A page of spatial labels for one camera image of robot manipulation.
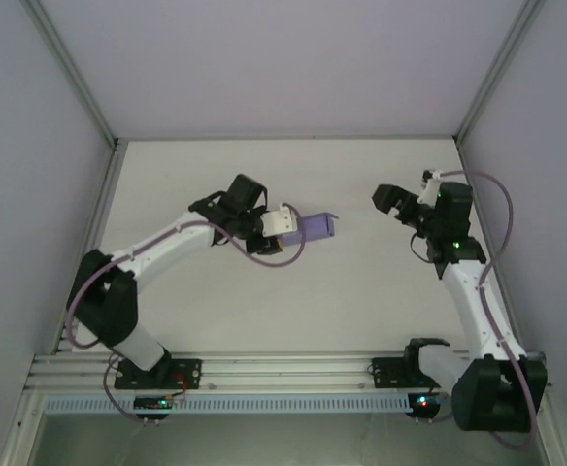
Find purple paper box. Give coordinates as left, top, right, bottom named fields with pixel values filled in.
left=279, top=212, right=342, bottom=247

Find aluminium mounting rail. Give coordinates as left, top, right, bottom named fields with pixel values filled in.
left=23, top=352, right=554, bottom=390

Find right controller board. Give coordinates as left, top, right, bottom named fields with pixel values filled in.
left=408, top=392, right=444, bottom=421

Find slotted light blue cable duct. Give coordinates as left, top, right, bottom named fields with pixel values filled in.
left=43, top=393, right=412, bottom=416

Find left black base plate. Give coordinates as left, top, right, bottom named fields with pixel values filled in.
left=114, top=357, right=203, bottom=390

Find left controller board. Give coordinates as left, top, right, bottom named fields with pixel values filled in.
left=133, top=394, right=174, bottom=421

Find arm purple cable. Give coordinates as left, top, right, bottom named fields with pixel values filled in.
left=436, top=169, right=543, bottom=450
left=64, top=213, right=310, bottom=426

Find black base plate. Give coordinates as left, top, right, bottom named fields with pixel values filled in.
left=114, top=357, right=203, bottom=390
left=370, top=356, right=459, bottom=389

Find aluminium table side rail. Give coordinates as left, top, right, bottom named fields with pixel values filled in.
left=452, top=138, right=527, bottom=351
left=52, top=140, right=130, bottom=354

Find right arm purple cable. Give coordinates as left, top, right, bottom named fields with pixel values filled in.
left=436, top=169, right=543, bottom=450

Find aluminium frame post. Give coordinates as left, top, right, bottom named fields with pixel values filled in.
left=451, top=0, right=546, bottom=143
left=23, top=0, right=120, bottom=148

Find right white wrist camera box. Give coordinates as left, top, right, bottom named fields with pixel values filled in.
left=418, top=168, right=444, bottom=206

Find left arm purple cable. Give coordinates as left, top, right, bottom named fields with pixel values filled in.
left=64, top=213, right=310, bottom=426

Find controller board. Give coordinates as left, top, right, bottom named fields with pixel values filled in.
left=408, top=392, right=444, bottom=421
left=133, top=394, right=174, bottom=421

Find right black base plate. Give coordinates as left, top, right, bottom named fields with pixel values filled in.
left=370, top=356, right=459, bottom=389

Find aluminium frame leg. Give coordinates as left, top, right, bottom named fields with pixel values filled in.
left=0, top=390, right=48, bottom=466
left=525, top=387, right=567, bottom=466

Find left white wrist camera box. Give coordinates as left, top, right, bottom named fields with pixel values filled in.
left=261, top=202, right=300, bottom=240

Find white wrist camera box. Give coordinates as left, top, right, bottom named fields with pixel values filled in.
left=261, top=202, right=300, bottom=240
left=418, top=168, right=444, bottom=206

